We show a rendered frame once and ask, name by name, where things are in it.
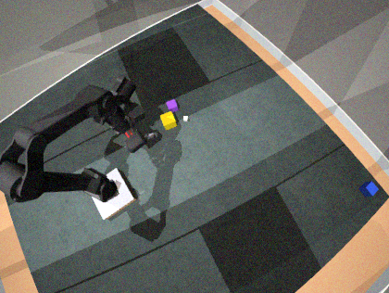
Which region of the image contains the purple block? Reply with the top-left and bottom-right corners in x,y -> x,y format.
166,99 -> 178,112

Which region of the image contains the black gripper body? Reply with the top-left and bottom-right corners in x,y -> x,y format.
108,111 -> 147,153

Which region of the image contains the blue cube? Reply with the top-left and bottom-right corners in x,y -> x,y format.
359,181 -> 379,197

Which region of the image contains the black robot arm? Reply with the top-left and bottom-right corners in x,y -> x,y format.
0,75 -> 144,203

